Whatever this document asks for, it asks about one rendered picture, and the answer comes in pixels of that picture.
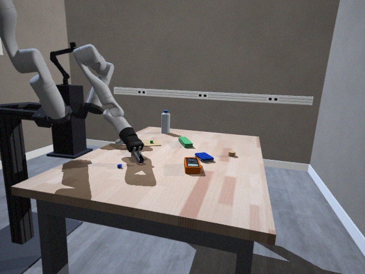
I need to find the green rectangular box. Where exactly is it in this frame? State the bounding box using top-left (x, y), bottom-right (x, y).
top-left (179, 136), bottom-right (193, 148)

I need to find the orange digital multimeter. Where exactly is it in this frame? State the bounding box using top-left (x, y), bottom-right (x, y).
top-left (184, 157), bottom-right (201, 174)

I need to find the tan square mat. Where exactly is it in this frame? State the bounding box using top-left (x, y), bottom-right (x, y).
top-left (142, 140), bottom-right (161, 147)

